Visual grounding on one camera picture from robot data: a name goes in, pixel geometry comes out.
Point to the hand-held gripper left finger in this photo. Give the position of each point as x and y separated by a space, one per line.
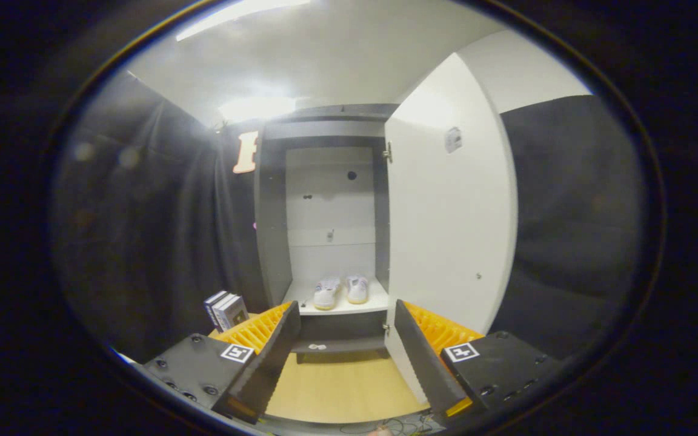
276 357

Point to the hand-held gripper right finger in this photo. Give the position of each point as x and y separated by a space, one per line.
422 357

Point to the white striped shoe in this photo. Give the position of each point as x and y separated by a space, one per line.
357 289
326 293

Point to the white shoe cabinet door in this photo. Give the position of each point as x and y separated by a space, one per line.
446 230

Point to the grey cover book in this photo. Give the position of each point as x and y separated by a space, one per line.
234 312

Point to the blue spine book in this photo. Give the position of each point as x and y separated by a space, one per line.
212 306

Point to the black backdrop cloth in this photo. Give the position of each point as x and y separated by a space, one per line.
143 242

